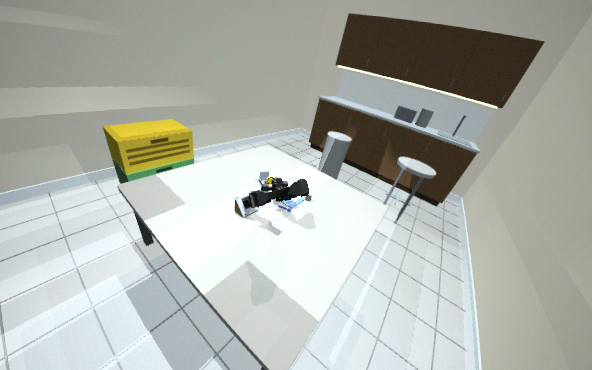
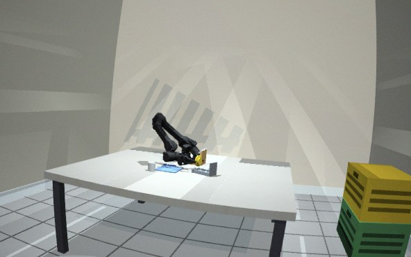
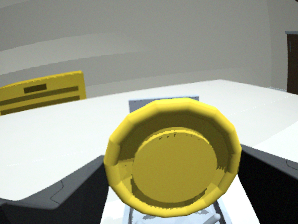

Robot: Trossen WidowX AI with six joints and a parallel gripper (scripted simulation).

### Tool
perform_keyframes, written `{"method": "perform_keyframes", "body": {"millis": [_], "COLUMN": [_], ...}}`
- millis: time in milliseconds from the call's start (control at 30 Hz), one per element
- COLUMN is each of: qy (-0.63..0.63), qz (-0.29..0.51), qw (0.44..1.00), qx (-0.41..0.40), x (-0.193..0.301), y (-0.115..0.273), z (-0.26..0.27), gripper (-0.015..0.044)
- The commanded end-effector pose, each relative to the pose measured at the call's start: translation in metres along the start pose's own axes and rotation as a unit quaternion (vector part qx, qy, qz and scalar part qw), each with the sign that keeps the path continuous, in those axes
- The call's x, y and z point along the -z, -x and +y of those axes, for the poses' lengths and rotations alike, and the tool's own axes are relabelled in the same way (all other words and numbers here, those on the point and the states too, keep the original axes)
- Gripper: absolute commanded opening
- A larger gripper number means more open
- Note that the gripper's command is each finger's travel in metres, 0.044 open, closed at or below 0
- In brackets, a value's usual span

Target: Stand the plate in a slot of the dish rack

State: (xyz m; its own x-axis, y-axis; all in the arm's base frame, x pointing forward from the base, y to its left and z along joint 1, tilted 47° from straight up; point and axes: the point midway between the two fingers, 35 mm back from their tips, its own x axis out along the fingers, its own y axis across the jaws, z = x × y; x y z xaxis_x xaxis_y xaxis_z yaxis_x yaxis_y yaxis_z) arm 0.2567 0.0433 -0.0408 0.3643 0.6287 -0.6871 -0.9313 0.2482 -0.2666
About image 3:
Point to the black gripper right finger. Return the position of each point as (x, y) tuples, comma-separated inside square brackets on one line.
[(271, 183)]

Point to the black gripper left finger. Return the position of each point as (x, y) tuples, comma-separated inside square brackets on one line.
[(79, 198)]

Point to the yellow plate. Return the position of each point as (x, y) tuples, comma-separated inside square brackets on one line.
[(172, 158)]

